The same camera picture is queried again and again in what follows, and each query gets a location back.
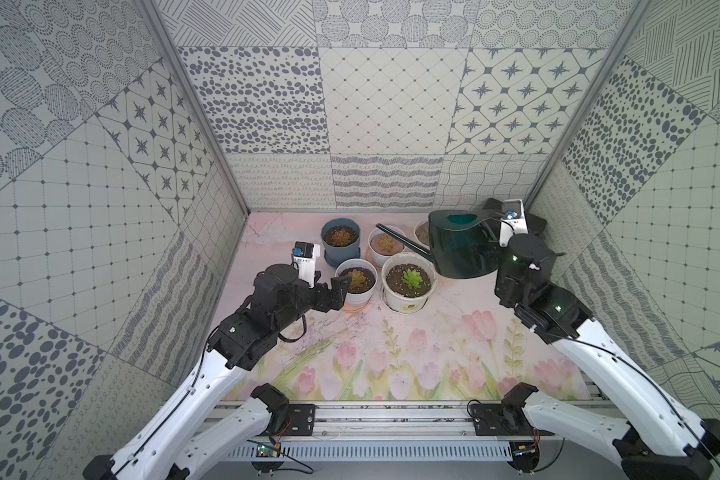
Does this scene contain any large white pot green succulent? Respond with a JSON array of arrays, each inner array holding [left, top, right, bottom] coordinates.
[[381, 252, 438, 314]]

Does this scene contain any black plastic tool case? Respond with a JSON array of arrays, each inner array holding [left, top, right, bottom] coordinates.
[[483, 198, 547, 235]]

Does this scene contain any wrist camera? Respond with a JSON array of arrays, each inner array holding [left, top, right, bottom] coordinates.
[[499, 199, 529, 247], [291, 241, 321, 288]]

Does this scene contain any white pot brown soil succulent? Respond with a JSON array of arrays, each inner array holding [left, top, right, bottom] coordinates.
[[414, 219, 430, 247]]

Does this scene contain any small green circuit board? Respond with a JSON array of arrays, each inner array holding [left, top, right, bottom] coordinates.
[[251, 443, 282, 474]]

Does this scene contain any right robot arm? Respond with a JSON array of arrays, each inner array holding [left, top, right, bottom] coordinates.
[[495, 234, 720, 479]]

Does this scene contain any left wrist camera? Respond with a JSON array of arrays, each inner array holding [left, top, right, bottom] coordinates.
[[291, 241, 321, 288]]

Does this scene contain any aluminium mounting rail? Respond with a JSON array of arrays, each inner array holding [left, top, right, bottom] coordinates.
[[203, 398, 640, 443]]

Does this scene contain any small white pot reddish succulent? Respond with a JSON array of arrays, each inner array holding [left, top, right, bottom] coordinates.
[[368, 228, 405, 269]]

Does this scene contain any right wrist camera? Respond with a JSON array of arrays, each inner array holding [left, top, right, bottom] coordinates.
[[499, 199, 529, 247]]

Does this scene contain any blue-grey pot red succulent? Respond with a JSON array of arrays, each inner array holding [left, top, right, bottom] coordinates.
[[321, 218, 361, 267]]

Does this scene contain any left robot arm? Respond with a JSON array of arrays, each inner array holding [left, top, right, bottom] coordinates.
[[83, 264, 351, 479]]

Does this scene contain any floral pink table mat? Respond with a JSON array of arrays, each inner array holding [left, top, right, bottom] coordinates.
[[206, 211, 592, 402]]

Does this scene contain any dark green watering can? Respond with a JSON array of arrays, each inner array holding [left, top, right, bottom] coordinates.
[[375, 209, 502, 279]]

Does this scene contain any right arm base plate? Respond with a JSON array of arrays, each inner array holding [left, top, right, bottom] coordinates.
[[466, 400, 553, 437]]

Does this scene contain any terracotta saucer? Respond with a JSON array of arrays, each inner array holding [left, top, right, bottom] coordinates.
[[342, 292, 373, 312]]

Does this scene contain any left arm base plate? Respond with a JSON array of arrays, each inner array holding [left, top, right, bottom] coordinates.
[[280, 403, 317, 437]]

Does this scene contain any white pot yellow-green succulent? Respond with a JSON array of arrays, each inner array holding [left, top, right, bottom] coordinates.
[[336, 259, 377, 294]]

